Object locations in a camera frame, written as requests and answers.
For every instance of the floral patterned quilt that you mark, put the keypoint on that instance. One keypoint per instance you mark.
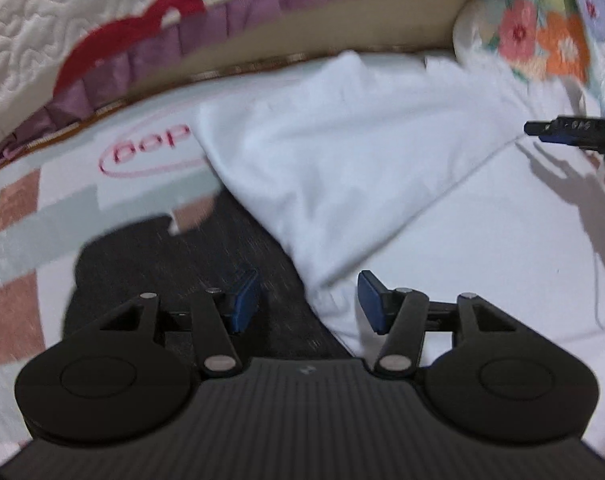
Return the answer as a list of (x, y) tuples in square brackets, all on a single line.
[(537, 39)]

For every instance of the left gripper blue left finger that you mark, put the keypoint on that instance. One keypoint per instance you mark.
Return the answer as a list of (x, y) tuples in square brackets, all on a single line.
[(216, 316)]

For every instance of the patterned play mat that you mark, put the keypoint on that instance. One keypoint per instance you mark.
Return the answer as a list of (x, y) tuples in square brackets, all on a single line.
[(129, 206)]

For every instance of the white hoodie sweatshirt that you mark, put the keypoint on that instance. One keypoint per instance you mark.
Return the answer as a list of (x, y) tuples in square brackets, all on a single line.
[(419, 170)]

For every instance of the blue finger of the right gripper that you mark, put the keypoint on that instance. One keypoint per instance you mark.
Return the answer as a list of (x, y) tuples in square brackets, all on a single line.
[(586, 133)]

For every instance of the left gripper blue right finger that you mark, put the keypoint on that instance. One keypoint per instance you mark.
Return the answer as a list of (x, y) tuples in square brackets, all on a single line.
[(400, 315)]

